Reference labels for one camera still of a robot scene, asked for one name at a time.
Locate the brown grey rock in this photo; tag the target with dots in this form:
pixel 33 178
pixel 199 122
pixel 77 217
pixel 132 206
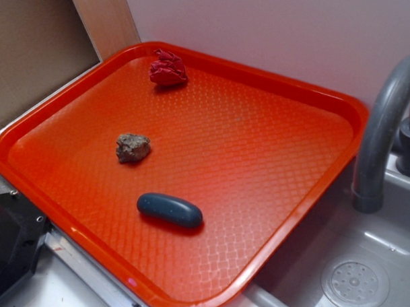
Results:
pixel 132 147

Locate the light wooden board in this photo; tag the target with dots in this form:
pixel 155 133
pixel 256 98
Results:
pixel 109 24

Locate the grey plastic toy sink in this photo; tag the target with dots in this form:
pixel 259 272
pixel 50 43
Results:
pixel 249 230

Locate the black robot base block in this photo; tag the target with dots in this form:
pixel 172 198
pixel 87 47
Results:
pixel 22 234

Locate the brown cardboard panel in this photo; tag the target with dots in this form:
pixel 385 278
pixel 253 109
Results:
pixel 43 45

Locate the grey curved faucet spout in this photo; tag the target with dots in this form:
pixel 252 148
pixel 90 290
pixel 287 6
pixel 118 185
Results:
pixel 391 107

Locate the orange plastic tray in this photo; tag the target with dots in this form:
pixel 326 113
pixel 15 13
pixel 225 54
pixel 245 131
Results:
pixel 224 112

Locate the dark green plastic pickle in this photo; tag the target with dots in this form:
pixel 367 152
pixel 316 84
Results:
pixel 171 209

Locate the round sink drain cover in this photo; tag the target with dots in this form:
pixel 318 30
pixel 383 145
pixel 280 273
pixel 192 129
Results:
pixel 351 284

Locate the crumpled red paper ball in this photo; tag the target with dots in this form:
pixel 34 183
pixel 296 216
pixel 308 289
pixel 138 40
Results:
pixel 168 69

